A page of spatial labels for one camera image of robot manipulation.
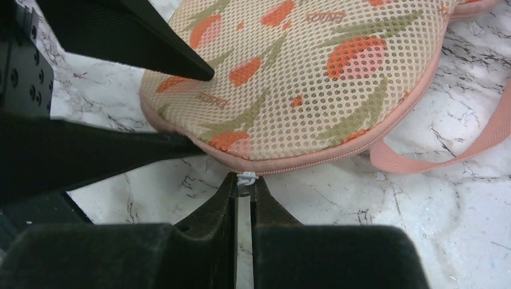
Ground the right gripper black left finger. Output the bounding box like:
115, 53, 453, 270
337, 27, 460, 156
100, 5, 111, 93
1, 173, 238, 288

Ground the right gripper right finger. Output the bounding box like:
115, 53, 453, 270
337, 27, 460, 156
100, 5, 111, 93
250, 178, 429, 288

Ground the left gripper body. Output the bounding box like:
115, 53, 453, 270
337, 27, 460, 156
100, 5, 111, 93
1, 1, 54, 118

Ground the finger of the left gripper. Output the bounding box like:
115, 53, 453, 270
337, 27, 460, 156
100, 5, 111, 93
1, 113, 203, 204

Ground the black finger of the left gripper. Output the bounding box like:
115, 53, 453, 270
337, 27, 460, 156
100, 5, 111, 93
37, 0, 215, 81

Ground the floral mesh laundry bag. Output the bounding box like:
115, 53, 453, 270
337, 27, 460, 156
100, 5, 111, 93
139, 0, 510, 185

